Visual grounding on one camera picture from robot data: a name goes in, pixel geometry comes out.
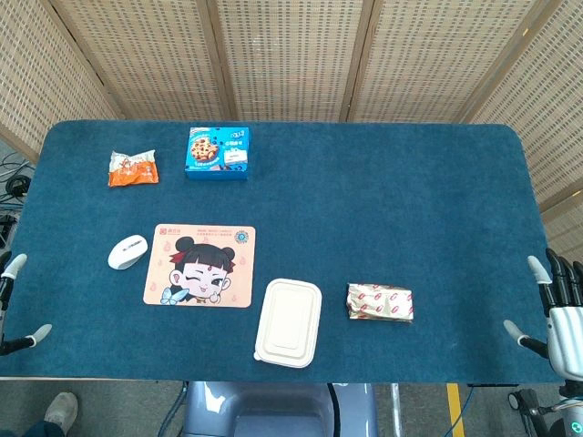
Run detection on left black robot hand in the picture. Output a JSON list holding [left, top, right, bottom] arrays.
[[0, 252, 53, 358]]

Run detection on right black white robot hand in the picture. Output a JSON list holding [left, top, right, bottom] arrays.
[[503, 248, 583, 381]]

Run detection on white computer mouse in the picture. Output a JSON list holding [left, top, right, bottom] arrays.
[[107, 234, 149, 270]]

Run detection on cartoon girl mouse pad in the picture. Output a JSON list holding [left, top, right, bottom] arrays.
[[142, 222, 257, 309]]

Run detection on grey shoe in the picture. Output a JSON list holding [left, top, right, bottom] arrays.
[[44, 391, 79, 433]]

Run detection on orange snack bag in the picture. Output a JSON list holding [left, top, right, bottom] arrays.
[[107, 149, 160, 188]]

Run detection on gold red-print snack pack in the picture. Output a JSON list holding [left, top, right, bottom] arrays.
[[345, 282, 415, 324]]

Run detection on blue cookie box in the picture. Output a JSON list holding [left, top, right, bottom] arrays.
[[184, 126, 251, 181]]

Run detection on blue carpet table mat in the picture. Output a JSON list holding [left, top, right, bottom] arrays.
[[0, 120, 566, 386]]

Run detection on beige lidded lunch box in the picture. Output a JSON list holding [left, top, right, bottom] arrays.
[[253, 278, 323, 368]]

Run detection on grey robot torso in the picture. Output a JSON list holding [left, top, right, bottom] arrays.
[[181, 381, 379, 437]]

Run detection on woven wooden folding screen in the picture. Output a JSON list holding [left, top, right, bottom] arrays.
[[0, 0, 583, 265]]

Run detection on black floor cables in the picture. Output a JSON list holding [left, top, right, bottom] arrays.
[[0, 152, 36, 210]]

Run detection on blue floor cable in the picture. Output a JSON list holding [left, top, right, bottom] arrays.
[[453, 385, 476, 437]]

